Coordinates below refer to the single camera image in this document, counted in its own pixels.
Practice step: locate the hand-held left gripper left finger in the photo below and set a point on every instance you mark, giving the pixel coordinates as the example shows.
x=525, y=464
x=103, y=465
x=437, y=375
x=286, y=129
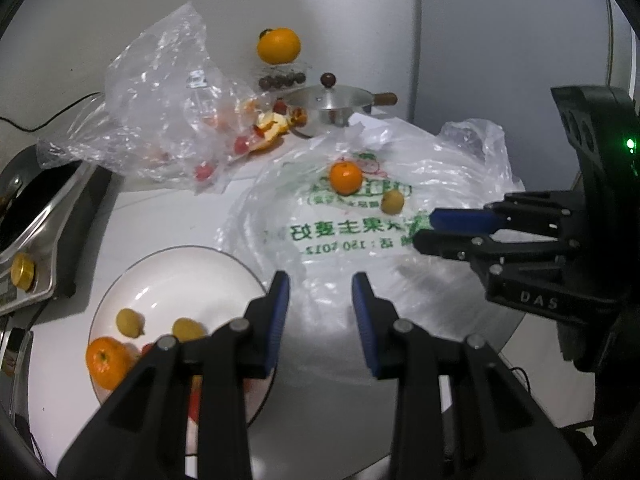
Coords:
x=280, y=320

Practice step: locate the mandarin orange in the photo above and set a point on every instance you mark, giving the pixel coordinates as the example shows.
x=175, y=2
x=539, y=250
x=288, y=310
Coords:
x=346, y=178
x=107, y=362

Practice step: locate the white plate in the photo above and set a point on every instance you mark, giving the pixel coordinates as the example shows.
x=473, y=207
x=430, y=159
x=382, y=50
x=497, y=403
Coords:
x=175, y=285

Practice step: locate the clear plastic bag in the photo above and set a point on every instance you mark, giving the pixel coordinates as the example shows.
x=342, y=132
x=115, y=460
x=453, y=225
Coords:
x=150, y=100

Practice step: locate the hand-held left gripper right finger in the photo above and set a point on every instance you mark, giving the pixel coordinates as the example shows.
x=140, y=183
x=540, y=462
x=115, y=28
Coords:
x=361, y=325

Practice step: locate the steel gas stove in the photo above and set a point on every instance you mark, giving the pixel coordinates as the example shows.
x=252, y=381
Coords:
x=40, y=220

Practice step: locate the red tomato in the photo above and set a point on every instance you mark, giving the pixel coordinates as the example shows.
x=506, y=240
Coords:
x=147, y=348
x=194, y=397

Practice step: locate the green printed plastic bag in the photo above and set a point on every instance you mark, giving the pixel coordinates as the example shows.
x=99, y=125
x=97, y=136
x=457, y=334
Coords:
x=350, y=240

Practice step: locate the orange peel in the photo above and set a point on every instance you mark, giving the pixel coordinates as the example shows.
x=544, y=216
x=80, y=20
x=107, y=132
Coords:
x=272, y=127

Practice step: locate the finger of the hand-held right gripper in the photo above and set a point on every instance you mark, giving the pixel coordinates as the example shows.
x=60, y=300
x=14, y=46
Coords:
x=460, y=218
x=445, y=242

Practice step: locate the large orange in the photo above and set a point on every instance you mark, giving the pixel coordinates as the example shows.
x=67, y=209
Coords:
x=278, y=46

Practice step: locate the clear container of dark fruits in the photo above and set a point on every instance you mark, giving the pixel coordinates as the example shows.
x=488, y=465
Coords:
x=282, y=79

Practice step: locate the small bagged tomato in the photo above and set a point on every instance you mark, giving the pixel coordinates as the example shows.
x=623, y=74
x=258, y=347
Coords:
x=242, y=144
x=204, y=172
x=280, y=106

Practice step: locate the gold stove knob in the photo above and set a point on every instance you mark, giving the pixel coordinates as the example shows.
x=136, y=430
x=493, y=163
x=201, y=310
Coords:
x=23, y=271

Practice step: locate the yellow-brown longan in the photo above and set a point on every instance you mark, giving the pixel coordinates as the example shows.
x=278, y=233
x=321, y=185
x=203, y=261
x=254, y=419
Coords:
x=187, y=329
x=130, y=321
x=392, y=201

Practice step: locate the steel pot lid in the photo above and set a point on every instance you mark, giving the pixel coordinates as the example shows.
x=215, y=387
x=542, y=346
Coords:
x=327, y=97

